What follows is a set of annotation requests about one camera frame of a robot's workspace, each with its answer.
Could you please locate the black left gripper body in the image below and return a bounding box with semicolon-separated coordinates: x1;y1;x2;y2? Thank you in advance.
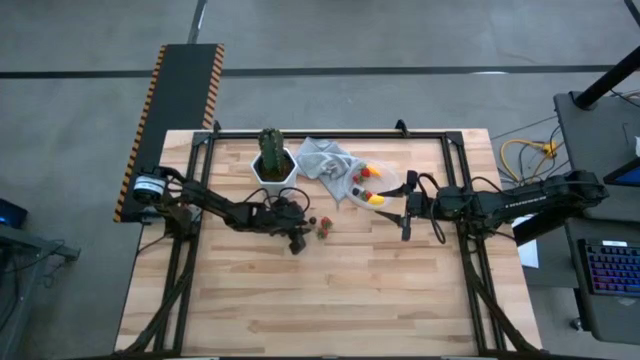
249;197;311;256

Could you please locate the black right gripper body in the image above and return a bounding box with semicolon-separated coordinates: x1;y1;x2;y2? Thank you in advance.
401;170;436;242

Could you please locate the clear plastic tupperware container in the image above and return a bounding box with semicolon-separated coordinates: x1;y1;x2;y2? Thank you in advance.
344;157;401;209

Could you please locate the white hexagonal plant pot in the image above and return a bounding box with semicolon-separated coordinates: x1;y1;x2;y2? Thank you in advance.
249;147;300;201

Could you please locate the brown potting soil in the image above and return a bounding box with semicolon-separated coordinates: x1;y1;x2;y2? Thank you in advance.
254;151;295;183

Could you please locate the green cactus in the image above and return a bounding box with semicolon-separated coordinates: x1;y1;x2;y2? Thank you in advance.
257;128;287;175

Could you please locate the grey waffle cloth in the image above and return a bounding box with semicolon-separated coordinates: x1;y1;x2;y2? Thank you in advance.
295;136;371;207

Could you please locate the black diagonal beam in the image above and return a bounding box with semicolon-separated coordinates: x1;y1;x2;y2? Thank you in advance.
512;214;571;247

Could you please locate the white paper sheet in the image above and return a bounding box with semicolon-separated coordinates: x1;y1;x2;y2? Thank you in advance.
517;238;541;270

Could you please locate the black hazard-striped floor ramp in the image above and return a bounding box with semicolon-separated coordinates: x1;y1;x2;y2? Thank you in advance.
113;43;225;224

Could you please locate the grey desk top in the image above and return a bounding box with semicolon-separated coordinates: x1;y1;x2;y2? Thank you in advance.
553;91;640;224

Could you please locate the backlit black keyboard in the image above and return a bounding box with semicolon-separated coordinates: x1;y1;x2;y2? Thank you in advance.
581;238;640;297

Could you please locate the laptop with blue screen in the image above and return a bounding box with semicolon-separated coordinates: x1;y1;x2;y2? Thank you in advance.
603;157;640;189

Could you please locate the dark grey desk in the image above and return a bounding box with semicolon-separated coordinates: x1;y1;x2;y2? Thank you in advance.
564;217;640;346

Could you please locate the black pole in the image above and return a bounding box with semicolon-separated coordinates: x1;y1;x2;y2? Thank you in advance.
573;45;640;110

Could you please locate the grey metal stand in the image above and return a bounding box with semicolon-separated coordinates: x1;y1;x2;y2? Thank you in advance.
0;224;82;360

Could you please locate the black box with blue light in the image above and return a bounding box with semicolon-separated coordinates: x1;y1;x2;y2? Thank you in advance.
0;197;30;230

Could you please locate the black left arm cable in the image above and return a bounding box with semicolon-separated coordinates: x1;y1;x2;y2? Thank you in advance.
242;185;311;211

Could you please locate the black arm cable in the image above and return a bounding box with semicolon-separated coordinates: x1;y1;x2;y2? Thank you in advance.
242;185;311;211
417;172;449;246

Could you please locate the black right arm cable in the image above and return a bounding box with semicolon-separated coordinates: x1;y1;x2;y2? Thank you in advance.
417;172;449;246

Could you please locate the black aluminium table frame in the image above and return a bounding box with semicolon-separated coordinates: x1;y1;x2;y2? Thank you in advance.
115;127;549;360

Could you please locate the yellow floor cable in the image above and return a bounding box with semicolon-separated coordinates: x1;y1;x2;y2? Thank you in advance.
499;138;560;189

